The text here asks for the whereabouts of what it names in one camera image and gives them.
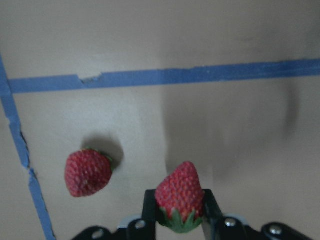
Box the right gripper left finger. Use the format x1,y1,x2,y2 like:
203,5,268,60
141,189,159,240

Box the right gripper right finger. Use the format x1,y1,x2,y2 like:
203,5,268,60
201,189,224,240

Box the red strawberry three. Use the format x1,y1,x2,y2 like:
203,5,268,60
155,161,205,234

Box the red strawberry one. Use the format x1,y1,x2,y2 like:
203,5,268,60
64,147,115,198

